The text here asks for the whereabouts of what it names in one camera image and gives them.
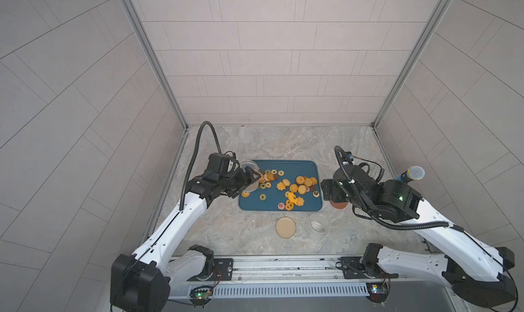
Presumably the aluminium corner frame post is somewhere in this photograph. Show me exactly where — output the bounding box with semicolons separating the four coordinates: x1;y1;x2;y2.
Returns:
113;0;189;129
372;0;453;130

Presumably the aluminium corner frame post left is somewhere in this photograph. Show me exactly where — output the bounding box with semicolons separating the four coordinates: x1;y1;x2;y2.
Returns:
113;0;189;129

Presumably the orange flower cookie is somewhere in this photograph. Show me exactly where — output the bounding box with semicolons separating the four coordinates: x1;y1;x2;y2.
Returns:
276;182;287;191

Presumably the teal plastic tray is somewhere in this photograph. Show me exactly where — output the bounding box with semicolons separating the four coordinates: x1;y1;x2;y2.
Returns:
239;160;323;212

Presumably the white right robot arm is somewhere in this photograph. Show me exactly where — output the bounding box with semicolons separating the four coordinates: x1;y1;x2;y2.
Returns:
321;146;519;311

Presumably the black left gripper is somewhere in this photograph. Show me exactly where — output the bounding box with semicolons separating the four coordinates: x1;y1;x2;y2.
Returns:
216;165;261;197

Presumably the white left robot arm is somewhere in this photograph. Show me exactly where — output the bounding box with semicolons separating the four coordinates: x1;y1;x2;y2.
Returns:
109;121;261;311

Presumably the right circuit board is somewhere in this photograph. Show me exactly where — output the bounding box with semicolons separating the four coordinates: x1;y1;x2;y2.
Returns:
366;283;390;304

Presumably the aluminium corner frame post right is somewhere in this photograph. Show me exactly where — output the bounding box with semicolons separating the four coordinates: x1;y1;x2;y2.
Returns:
372;0;453;130

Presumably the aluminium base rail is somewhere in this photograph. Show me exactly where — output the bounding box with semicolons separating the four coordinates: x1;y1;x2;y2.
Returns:
163;254;451;301

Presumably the yellow pretzel cookie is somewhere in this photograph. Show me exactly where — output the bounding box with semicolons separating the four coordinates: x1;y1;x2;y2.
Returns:
285;201;295;211

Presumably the terracotta jar lid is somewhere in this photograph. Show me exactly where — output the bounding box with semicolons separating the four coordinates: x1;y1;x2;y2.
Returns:
330;201;349;210

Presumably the left circuit board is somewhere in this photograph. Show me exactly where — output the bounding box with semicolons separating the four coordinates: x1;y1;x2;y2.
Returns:
189;286;214;307

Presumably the jar with beige lid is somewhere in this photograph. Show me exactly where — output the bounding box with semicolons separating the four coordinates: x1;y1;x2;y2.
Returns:
240;160;261;193

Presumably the microphone on black stand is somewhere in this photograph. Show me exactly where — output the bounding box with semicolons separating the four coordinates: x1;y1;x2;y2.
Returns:
395;166;425;185

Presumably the circuit board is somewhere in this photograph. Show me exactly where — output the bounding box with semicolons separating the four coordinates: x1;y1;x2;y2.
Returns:
189;286;214;307
366;283;390;304

